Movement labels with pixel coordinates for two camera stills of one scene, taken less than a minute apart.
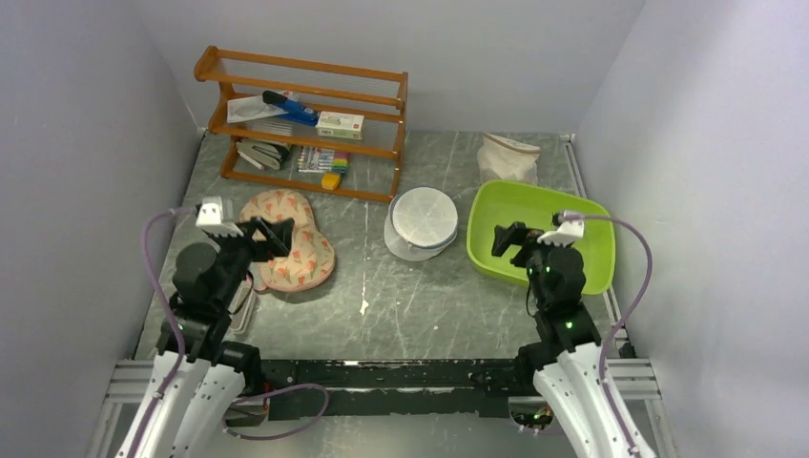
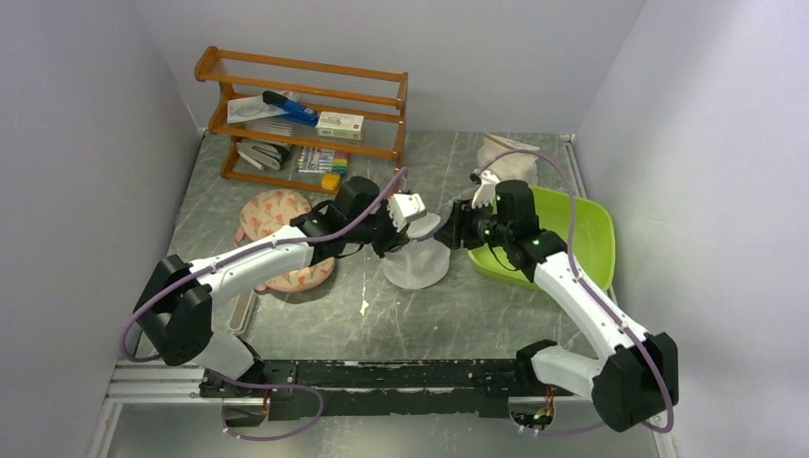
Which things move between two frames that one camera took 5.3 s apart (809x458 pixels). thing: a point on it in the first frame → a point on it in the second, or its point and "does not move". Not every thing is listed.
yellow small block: x=330 y=180 does not move
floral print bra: x=310 y=261 does not move
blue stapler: x=295 y=111 does not move
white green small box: x=340 y=125 does not move
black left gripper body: x=237 y=253 → x=378 y=230
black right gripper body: x=536 y=257 → x=480 y=225
